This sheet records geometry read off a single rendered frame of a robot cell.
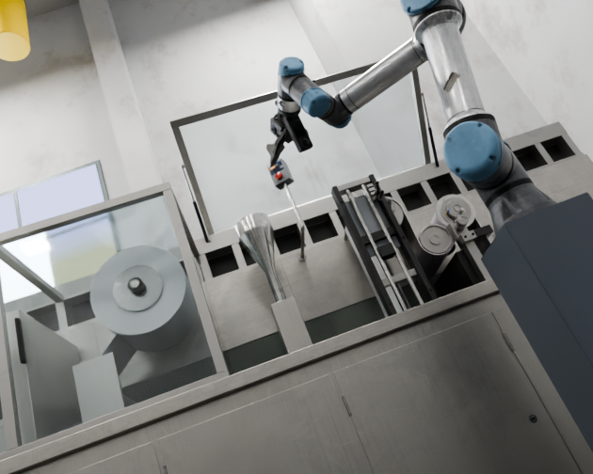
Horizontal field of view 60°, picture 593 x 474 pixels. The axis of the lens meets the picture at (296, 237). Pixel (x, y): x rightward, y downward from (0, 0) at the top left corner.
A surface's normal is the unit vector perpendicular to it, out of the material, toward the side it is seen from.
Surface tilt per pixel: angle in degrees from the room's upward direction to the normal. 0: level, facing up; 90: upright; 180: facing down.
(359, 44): 90
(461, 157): 97
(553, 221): 90
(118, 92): 90
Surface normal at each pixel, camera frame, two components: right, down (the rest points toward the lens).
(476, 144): -0.55, -0.03
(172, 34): -0.07, -0.41
